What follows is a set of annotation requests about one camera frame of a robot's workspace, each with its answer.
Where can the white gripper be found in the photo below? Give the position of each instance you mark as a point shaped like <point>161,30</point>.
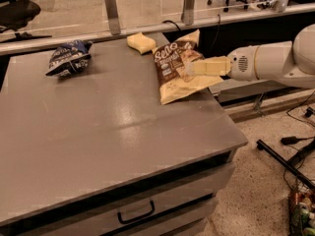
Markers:
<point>241,64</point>

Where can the brown multigrain chip bag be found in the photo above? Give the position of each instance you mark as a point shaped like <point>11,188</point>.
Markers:
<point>172,61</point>

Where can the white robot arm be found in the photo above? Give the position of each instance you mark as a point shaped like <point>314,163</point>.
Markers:
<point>290,63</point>

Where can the yellow sponge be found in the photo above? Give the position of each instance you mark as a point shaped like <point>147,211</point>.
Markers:
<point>141,43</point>

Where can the blue chip bag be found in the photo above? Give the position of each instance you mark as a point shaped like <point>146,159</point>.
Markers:
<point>70,58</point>

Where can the black stand leg on floor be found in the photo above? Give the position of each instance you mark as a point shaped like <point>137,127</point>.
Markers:
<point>302,178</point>

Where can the basket of snack items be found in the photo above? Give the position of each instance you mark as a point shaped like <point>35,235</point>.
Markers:
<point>301,210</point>

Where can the black office chair left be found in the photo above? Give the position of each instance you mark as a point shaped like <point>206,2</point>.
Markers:
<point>15,15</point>

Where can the grey metal bench rail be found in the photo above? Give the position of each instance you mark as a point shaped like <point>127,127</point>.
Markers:
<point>231,91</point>

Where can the metal glass bracket middle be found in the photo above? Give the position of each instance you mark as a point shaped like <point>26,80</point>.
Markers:
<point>187,16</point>

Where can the metal glass bracket left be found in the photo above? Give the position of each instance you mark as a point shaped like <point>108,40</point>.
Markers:
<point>112,16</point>

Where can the grey drawer with black handle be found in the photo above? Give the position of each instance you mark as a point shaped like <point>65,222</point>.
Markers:
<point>152,213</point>

